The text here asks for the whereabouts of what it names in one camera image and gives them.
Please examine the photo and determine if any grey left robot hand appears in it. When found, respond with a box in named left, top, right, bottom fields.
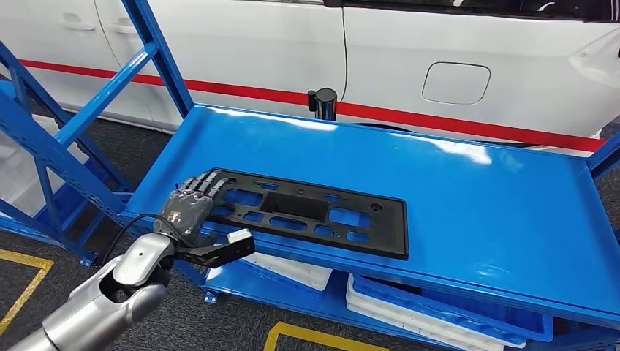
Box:
left=157, top=169, right=230, bottom=246

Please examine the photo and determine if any black plastic panel part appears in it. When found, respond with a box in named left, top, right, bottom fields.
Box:
left=203, top=167, right=410, bottom=261

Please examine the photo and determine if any blue metal shelf rack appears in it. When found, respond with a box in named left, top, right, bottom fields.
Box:
left=0, top=0, right=620, bottom=351
left=0, top=41, right=134, bottom=268

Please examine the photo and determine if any white plastic crate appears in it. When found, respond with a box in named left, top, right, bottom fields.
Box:
left=345, top=273, right=526, bottom=351
left=241, top=252, right=333, bottom=293

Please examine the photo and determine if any white car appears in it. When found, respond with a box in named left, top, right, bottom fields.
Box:
left=0, top=0, right=620, bottom=156

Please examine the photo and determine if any blue plastic crate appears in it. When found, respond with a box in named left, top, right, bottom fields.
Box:
left=349, top=273, right=554, bottom=344

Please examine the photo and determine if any black stanchion post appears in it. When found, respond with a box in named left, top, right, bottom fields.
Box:
left=307, top=87, right=339, bottom=122

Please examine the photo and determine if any white car door handle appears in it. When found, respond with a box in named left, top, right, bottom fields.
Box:
left=107, top=17, right=139, bottom=35

